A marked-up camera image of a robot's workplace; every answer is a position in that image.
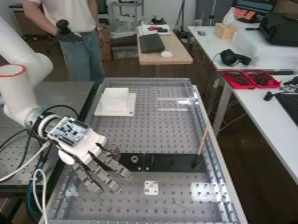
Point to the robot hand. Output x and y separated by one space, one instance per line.
75 140

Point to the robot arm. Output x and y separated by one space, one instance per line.
22 83

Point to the small white box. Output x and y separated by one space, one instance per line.
117 101

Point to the small white square plate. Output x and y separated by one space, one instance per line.
151 187

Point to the black plate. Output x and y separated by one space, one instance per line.
174 164

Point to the clear box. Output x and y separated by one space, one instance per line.
147 80

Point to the person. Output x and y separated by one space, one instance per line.
78 56

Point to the thin stick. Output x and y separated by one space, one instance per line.
203 140

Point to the white mouse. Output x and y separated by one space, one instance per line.
167 53

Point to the black keyboard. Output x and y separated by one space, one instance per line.
151 42

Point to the wooden desk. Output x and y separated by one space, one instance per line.
175 50

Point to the red tray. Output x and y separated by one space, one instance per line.
264 78
239 79

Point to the black headphones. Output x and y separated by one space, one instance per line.
234 57

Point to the white desk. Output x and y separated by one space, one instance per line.
267 58
267 115

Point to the wooden block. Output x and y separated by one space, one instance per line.
226 32

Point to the black mat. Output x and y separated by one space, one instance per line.
291 105

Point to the black case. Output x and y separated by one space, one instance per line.
280 30

